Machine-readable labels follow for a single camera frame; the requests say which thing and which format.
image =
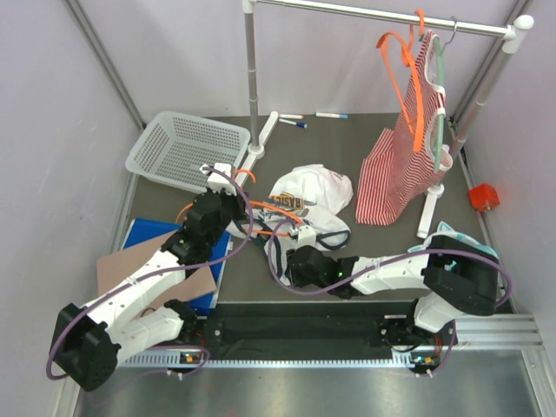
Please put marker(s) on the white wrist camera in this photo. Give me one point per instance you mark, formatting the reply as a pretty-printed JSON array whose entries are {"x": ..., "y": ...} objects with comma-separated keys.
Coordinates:
[
  {"x": 303, "y": 235},
  {"x": 218, "y": 177}
]

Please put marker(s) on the teal cat ear headphones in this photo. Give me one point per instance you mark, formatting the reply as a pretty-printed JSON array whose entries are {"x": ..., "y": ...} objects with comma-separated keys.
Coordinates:
[{"x": 444, "y": 229}]

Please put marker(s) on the green hanger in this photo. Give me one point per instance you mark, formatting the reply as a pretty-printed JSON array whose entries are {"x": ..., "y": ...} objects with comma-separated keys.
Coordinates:
[{"x": 439, "y": 81}]

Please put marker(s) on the red cube block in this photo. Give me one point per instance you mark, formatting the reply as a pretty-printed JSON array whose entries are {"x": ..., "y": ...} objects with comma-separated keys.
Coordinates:
[{"x": 483, "y": 197}]

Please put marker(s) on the red striped tank top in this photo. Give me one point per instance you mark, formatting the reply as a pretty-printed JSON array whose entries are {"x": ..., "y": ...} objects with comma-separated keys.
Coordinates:
[{"x": 392, "y": 174}]

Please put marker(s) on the white marker blue tip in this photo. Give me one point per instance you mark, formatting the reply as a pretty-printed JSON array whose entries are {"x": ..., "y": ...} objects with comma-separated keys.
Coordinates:
[{"x": 331, "y": 115}]

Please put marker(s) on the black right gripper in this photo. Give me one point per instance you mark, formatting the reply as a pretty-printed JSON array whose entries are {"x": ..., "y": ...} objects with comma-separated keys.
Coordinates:
[{"x": 293, "y": 274}]

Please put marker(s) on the white printed tank top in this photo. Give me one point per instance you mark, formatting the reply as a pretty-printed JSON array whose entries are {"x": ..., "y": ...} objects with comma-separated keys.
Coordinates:
[{"x": 317, "y": 195}]

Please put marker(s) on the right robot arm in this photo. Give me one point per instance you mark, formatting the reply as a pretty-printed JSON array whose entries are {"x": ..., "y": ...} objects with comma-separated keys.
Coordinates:
[{"x": 459, "y": 273}]

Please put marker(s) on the brown cardboard sheet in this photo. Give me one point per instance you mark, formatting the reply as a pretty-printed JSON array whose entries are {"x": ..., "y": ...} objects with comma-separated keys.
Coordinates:
[{"x": 112, "y": 269}]

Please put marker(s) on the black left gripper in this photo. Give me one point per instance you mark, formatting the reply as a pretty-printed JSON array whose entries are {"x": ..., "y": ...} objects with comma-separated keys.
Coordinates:
[{"x": 240, "y": 205}]

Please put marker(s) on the white marker orange cap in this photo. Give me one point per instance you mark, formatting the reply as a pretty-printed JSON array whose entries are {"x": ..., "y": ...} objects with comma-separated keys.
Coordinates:
[{"x": 291, "y": 116}]

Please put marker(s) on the white marker blue cap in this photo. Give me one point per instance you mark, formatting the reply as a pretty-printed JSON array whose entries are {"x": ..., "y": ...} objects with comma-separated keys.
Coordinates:
[{"x": 295, "y": 123}]

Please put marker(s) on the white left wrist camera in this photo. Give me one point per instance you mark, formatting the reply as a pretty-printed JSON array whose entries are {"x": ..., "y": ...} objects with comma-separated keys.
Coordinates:
[{"x": 218, "y": 177}]

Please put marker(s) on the orange hanger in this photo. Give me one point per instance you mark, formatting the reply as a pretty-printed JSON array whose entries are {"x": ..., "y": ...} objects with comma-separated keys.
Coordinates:
[
  {"x": 414, "y": 118},
  {"x": 271, "y": 207}
]

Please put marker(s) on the white perforated plastic basket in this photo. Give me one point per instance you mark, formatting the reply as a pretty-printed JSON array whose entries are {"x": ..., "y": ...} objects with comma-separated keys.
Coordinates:
[{"x": 173, "y": 147}]

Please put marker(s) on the grey aluminium frame post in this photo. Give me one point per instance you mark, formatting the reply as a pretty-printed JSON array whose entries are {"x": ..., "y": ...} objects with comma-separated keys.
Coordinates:
[{"x": 88, "y": 30}]

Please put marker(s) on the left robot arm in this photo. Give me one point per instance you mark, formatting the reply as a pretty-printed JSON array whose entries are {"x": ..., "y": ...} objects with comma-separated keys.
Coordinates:
[{"x": 90, "y": 342}]

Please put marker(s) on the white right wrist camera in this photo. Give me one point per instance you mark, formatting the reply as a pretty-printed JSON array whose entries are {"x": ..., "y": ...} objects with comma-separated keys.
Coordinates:
[{"x": 303, "y": 235}]

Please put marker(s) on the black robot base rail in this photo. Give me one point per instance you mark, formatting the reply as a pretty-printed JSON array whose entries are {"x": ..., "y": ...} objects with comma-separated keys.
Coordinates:
[{"x": 309, "y": 330}]

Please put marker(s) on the grey slotted cable duct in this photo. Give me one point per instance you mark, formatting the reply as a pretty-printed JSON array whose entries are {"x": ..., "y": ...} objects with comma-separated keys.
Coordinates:
[{"x": 189, "y": 359}]

